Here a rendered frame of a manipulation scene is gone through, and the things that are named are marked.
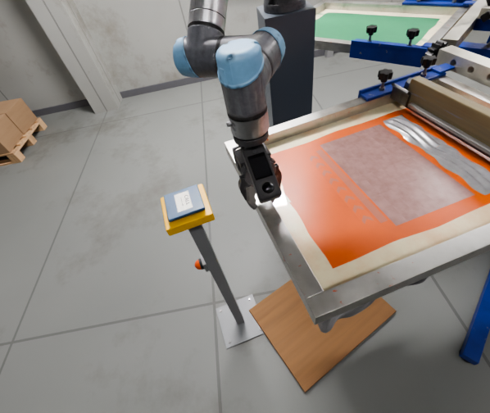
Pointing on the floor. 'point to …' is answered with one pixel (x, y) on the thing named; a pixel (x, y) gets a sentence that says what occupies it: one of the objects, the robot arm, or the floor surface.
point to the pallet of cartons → (1, 133)
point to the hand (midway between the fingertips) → (263, 204)
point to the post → (229, 329)
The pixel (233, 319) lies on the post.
